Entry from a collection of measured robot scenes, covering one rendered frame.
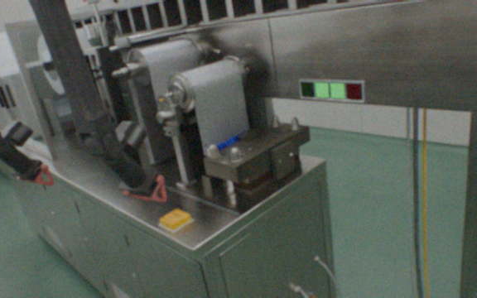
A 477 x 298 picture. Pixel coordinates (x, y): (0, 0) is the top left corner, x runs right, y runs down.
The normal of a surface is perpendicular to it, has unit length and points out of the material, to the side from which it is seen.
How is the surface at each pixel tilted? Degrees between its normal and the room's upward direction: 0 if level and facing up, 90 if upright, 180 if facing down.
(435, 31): 90
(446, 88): 90
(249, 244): 90
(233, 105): 90
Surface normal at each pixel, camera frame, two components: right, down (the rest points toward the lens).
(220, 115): 0.70, 0.14
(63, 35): 0.84, 0.06
